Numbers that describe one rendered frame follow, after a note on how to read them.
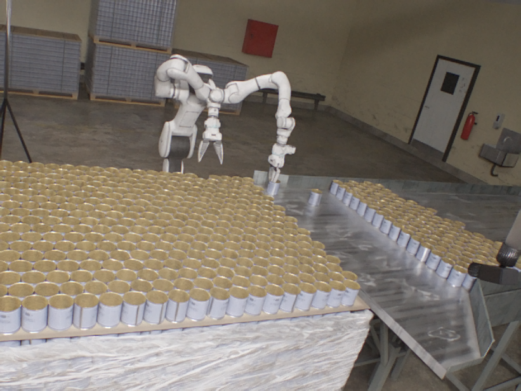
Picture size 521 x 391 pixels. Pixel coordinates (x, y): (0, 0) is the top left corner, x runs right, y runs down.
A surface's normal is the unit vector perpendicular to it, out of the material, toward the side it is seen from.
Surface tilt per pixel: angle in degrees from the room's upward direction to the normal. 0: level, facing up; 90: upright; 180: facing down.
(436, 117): 90
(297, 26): 90
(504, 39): 90
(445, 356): 0
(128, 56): 89
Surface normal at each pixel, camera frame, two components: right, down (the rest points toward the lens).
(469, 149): -0.89, 0.00
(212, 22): 0.41, 0.44
